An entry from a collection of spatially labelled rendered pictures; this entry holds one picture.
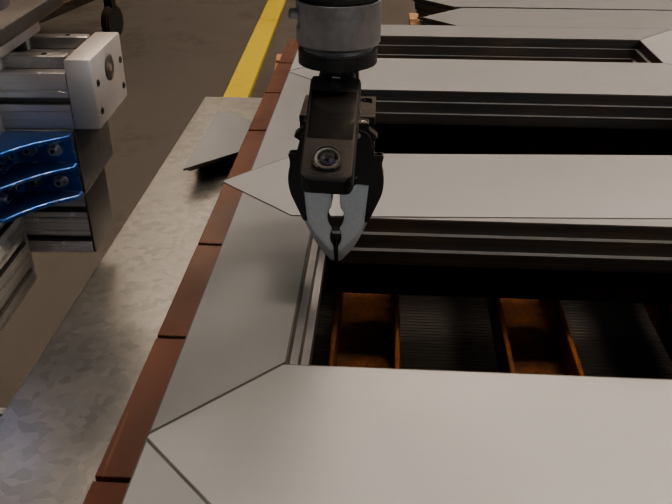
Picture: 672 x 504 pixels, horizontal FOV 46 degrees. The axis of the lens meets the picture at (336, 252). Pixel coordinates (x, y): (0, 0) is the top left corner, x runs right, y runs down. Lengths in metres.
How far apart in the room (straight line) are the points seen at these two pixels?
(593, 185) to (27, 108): 0.70
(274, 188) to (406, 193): 0.16
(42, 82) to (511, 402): 0.70
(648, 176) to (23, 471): 0.78
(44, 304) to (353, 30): 1.86
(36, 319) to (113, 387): 1.44
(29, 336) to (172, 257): 1.17
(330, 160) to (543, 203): 0.35
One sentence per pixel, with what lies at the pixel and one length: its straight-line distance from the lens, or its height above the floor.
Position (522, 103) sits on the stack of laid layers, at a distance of 1.31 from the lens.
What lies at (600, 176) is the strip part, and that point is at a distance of 1.02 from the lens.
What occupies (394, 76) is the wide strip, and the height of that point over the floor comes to 0.87.
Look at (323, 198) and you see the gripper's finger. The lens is 0.76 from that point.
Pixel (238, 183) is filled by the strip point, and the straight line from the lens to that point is 0.96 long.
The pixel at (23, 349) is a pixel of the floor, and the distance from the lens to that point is 2.27.
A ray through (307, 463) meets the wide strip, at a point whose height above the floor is 0.87.
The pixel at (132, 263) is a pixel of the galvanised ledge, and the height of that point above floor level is 0.68.
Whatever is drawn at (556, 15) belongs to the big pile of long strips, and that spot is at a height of 0.85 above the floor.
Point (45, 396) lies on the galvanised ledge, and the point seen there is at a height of 0.68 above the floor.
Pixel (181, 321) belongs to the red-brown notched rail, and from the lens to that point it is 0.78.
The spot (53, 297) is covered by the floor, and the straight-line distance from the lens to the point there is 2.46.
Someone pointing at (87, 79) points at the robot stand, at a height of 0.97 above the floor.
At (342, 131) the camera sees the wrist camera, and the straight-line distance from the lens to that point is 0.68.
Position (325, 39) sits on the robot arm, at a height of 1.09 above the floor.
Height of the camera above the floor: 1.26
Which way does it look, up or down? 30 degrees down
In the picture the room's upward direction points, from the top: straight up
